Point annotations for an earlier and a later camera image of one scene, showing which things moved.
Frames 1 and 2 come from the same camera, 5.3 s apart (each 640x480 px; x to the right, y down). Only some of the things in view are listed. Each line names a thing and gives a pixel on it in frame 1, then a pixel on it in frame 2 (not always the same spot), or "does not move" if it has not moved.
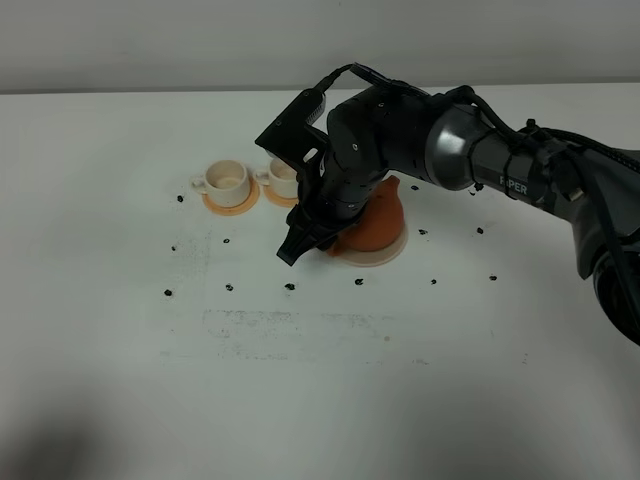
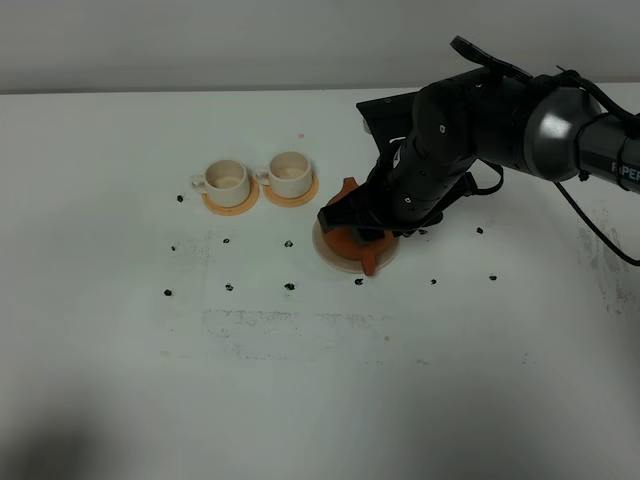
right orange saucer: (278, 200) does not move
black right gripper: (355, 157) -> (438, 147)
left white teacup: (226, 182) does not move
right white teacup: (280, 177) does not move
